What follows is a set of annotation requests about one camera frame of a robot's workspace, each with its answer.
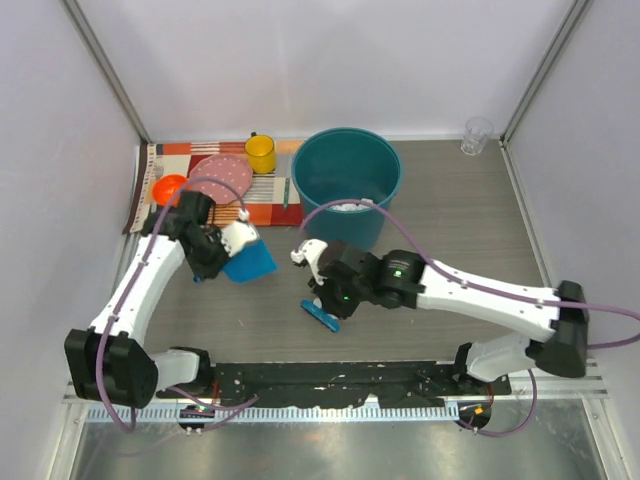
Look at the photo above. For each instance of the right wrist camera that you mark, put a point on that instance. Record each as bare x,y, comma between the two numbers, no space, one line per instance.
308,253

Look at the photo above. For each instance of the orange bowl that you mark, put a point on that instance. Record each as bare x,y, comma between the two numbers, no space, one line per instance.
165,187

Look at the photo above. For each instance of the blue hand brush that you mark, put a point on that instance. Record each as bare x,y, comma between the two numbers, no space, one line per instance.
314,308

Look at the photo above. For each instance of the white cable duct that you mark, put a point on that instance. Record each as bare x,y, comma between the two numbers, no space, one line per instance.
369,412

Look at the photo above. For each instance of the table knife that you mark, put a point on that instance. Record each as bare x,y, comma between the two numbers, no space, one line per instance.
287,181

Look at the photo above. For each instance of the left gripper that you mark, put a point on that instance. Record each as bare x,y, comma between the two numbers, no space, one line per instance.
211,271

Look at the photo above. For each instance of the yellow cup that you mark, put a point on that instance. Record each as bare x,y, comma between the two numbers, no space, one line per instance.
260,152

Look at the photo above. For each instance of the blue dustpan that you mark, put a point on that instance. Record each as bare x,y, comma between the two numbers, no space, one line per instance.
253,263

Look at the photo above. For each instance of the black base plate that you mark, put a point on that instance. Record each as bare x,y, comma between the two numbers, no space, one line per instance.
395,384

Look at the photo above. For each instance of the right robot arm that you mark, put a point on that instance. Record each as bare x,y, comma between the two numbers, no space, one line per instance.
548,326

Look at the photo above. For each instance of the teal plastic bin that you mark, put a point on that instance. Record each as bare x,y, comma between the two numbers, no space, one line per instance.
346,163

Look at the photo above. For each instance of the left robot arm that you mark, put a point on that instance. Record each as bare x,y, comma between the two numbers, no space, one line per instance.
109,355

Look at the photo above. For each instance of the clear glass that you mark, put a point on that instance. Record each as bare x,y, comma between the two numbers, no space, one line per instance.
478,132

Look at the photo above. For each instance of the pink dotted plate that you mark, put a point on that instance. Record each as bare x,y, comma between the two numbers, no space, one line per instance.
232,169

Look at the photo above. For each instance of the large paper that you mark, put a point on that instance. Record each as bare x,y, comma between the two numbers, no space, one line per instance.
361,205

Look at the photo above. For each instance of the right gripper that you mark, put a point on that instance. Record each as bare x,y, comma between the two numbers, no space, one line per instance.
330,304

